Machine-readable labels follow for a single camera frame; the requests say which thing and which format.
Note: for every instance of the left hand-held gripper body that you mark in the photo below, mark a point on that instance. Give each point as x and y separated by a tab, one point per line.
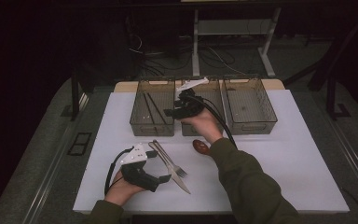
136	172

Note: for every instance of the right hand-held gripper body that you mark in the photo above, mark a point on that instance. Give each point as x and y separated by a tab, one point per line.
188	105

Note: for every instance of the dark thin chopstick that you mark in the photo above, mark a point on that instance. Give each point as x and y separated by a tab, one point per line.
149	109
157	109

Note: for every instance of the steel table knife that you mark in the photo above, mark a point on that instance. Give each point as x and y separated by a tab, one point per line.
180	183

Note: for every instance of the steel fork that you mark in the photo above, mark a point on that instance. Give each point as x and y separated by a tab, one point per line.
180	170

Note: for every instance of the clear grey plastic bin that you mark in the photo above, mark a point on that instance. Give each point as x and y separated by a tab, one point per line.
188	129
248	109
152	129

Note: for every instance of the brown wooden spoon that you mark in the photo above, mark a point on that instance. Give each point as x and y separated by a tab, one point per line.
200	147

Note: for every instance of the person's right hand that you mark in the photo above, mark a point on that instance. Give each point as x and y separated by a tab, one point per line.
203	124

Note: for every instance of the person's left hand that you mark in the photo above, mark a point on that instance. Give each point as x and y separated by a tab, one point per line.
119	191

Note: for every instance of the white metal stand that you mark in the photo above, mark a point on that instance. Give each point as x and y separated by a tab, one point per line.
195	46

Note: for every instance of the black metal stand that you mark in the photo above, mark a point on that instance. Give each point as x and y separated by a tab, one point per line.
331	93

